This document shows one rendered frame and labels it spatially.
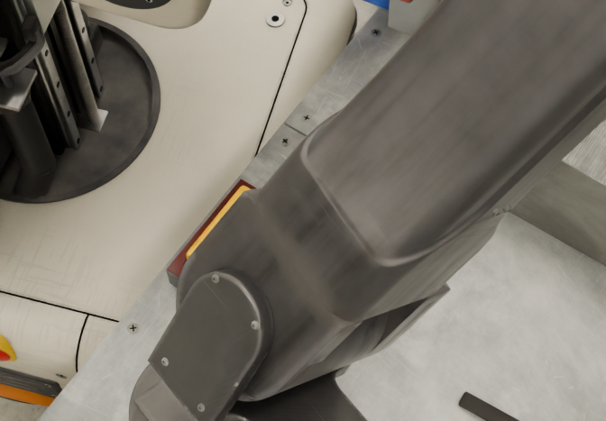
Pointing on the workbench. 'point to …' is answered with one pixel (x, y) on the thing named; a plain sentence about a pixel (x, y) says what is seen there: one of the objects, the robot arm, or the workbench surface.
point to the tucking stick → (483, 408)
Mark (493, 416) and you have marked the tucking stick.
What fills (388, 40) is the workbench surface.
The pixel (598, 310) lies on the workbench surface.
